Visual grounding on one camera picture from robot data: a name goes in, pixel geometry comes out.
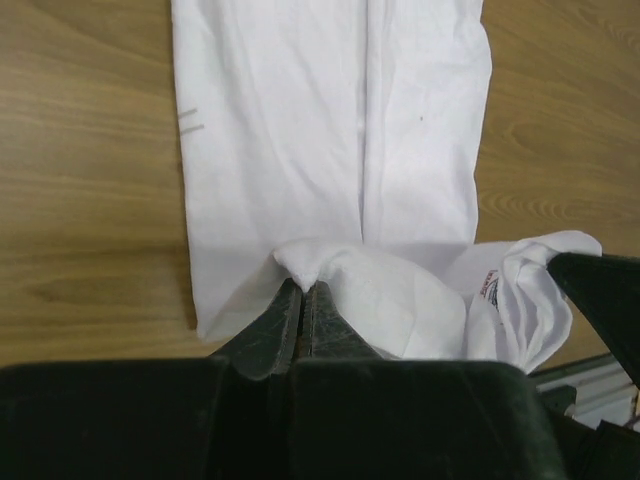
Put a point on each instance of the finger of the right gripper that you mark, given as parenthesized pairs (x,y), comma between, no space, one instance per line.
(605,289)

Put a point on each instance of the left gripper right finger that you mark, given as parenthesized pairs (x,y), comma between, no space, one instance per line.
(325,333)

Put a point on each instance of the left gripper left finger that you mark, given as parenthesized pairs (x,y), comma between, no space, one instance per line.
(267,346)

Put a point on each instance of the white tank top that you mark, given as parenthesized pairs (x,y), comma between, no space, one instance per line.
(336,142)

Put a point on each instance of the aluminium frame rail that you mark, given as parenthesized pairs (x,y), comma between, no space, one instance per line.
(591,391)

